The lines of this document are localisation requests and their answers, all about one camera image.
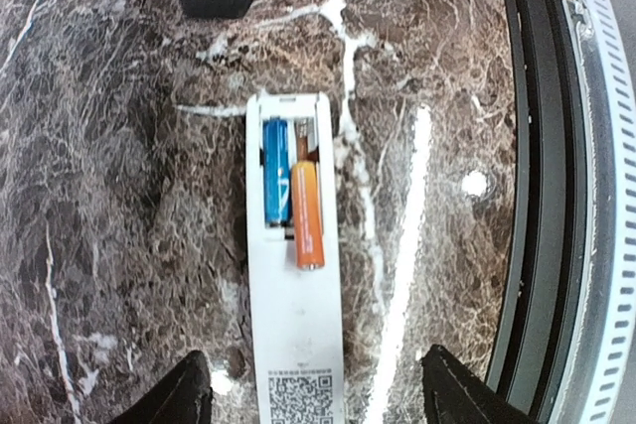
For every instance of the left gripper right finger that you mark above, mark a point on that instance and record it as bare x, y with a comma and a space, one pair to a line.
454, 394

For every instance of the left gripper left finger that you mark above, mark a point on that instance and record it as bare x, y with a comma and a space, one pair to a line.
183, 395

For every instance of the black front rail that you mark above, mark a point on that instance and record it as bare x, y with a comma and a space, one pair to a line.
545, 264

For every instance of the orange battery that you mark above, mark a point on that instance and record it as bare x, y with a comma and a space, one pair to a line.
306, 209

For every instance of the white remote control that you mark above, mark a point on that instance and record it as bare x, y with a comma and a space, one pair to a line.
296, 314

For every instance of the white slotted cable duct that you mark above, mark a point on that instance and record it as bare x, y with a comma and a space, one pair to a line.
608, 295

